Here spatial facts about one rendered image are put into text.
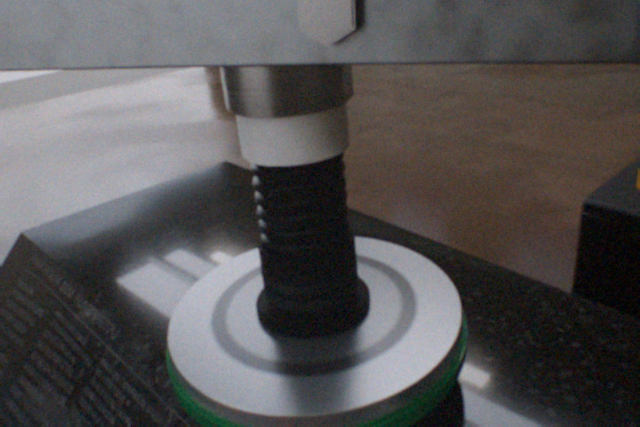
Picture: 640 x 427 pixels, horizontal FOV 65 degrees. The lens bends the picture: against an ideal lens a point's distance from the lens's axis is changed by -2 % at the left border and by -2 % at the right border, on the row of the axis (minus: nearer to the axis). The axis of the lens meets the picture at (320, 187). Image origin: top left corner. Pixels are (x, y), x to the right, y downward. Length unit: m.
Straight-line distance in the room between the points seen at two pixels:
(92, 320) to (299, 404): 0.31
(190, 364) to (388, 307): 0.14
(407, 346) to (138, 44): 0.24
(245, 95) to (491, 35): 0.14
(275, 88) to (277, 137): 0.03
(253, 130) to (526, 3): 0.16
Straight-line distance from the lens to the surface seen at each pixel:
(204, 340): 0.37
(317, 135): 0.30
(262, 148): 0.30
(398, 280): 0.41
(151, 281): 0.58
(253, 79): 0.29
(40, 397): 0.61
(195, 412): 0.35
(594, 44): 0.24
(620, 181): 1.01
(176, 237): 0.66
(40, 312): 0.67
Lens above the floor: 1.10
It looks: 22 degrees down
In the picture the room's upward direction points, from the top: 6 degrees counter-clockwise
